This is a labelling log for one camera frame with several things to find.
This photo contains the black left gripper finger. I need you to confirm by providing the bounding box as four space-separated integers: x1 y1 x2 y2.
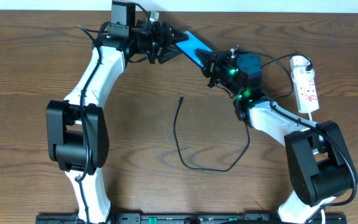
166 23 189 45
157 46 181 64

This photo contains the blue screen smartphone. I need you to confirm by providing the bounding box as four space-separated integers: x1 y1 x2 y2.
175 31 212 69

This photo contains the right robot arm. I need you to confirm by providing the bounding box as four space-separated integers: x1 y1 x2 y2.
195 49 358 223

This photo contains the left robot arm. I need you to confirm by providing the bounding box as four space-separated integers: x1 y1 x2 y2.
46 1 189 223

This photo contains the white power strip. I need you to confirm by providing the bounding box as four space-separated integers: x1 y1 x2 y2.
290 55 319 114

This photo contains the white power strip cord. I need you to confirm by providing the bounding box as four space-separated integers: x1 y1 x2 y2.
308 112 326 224

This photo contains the black left camera cable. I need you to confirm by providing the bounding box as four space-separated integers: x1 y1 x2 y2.
74 24 108 224

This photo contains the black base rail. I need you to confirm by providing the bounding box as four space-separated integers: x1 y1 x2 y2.
35 212 347 224

